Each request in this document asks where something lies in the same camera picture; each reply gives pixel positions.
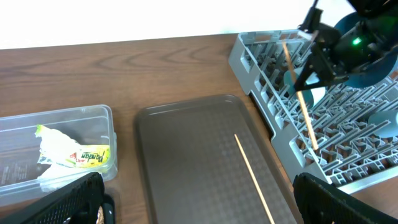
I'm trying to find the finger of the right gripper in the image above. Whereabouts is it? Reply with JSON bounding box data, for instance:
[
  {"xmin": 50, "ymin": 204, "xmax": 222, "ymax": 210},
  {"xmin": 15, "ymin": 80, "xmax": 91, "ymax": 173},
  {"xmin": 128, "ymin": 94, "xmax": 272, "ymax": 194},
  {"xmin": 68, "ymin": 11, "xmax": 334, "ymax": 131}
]
[
  {"xmin": 298, "ymin": 74, "xmax": 348, "ymax": 91},
  {"xmin": 294, "ymin": 57, "xmax": 320, "ymax": 91}
]

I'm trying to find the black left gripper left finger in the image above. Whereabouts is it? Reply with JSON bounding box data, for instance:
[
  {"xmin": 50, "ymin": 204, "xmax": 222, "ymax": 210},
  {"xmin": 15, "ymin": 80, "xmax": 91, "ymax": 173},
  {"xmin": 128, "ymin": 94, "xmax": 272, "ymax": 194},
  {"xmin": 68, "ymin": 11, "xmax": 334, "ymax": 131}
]
[{"xmin": 1, "ymin": 172, "xmax": 104, "ymax": 224}]

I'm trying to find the dark brown serving tray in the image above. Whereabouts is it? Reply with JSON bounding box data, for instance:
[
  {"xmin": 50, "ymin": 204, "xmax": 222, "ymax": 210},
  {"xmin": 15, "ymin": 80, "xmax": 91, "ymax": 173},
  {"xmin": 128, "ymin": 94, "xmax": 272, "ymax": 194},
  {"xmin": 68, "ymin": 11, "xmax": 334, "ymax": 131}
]
[{"xmin": 134, "ymin": 95, "xmax": 302, "ymax": 223}]

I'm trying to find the grey dishwasher rack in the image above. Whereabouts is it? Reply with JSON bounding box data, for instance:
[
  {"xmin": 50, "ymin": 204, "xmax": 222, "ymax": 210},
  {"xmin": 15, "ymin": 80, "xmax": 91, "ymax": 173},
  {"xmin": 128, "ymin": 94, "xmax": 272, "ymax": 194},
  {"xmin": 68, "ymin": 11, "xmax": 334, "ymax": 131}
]
[{"xmin": 229, "ymin": 30, "xmax": 397, "ymax": 194}]

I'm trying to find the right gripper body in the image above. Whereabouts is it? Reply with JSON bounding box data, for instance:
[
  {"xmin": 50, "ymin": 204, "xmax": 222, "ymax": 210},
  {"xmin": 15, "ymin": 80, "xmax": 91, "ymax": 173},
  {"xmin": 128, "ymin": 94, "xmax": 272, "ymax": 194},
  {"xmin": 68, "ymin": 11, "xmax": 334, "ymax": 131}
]
[{"xmin": 308, "ymin": 22, "xmax": 350, "ymax": 80}]

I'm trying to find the light blue rice bowl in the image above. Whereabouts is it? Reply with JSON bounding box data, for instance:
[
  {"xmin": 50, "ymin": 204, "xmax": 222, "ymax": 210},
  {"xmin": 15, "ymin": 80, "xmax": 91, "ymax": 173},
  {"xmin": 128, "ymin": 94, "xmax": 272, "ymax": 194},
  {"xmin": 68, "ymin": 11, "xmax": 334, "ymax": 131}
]
[{"xmin": 284, "ymin": 71, "xmax": 326, "ymax": 108}]

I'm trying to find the light blue plastic cup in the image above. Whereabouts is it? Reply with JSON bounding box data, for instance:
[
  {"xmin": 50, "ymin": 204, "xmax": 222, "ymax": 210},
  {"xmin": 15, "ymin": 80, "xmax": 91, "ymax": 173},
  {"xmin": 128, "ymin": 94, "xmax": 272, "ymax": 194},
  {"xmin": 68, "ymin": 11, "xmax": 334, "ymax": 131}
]
[{"xmin": 368, "ymin": 110, "xmax": 397, "ymax": 138}]

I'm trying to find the white paper napkin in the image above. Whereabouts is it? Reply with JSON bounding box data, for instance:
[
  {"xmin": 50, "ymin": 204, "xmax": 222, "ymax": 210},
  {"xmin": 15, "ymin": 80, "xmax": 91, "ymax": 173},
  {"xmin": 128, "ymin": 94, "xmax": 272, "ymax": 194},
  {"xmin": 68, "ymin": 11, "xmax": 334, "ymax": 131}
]
[{"xmin": 37, "ymin": 164, "xmax": 101, "ymax": 193}]

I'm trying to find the green yellow foil wrapper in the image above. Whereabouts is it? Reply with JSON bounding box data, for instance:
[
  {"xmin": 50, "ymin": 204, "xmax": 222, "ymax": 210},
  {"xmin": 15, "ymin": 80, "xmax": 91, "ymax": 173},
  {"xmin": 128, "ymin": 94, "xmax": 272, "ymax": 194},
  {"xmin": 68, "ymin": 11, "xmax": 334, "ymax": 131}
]
[{"xmin": 35, "ymin": 124, "xmax": 111, "ymax": 169}]

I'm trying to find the clear plastic bin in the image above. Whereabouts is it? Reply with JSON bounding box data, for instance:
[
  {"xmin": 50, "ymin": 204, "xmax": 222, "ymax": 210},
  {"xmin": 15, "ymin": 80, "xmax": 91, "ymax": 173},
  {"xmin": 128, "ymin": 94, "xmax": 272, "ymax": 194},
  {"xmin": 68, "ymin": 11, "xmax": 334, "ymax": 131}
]
[{"xmin": 1, "ymin": 105, "xmax": 118, "ymax": 207}]

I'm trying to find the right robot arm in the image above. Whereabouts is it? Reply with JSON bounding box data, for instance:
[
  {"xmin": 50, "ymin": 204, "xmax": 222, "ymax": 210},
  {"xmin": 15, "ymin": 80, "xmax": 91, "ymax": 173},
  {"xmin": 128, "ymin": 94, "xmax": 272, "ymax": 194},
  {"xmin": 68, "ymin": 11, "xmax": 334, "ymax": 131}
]
[{"xmin": 294, "ymin": 1, "xmax": 397, "ymax": 223}]

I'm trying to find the brown food scrap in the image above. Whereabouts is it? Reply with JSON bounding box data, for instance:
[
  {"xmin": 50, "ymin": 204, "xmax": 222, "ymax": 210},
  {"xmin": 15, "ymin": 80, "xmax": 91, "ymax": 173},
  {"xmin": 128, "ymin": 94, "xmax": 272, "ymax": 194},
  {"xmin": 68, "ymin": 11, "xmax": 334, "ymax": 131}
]
[{"xmin": 96, "ymin": 207, "xmax": 104, "ymax": 224}]

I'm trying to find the wooden chopstick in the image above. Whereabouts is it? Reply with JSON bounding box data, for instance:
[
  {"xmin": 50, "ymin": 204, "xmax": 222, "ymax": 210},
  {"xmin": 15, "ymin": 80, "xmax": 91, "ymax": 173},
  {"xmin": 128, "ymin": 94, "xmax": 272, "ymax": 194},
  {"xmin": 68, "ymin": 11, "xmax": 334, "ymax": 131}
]
[
  {"xmin": 282, "ymin": 42, "xmax": 319, "ymax": 151},
  {"xmin": 234, "ymin": 134, "xmax": 275, "ymax": 224}
]

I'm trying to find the dark blue plate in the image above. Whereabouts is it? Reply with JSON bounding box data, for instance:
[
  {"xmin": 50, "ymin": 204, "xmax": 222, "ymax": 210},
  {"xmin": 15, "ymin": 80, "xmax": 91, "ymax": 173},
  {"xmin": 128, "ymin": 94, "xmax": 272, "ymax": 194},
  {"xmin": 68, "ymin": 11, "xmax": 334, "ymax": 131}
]
[{"xmin": 335, "ymin": 12, "xmax": 397, "ymax": 88}]

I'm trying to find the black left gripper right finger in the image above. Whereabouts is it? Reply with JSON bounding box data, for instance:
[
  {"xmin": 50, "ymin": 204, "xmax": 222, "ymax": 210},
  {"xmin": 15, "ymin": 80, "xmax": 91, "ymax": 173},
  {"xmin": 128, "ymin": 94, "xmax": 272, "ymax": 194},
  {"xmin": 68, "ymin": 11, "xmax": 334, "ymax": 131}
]
[{"xmin": 293, "ymin": 172, "xmax": 397, "ymax": 224}]

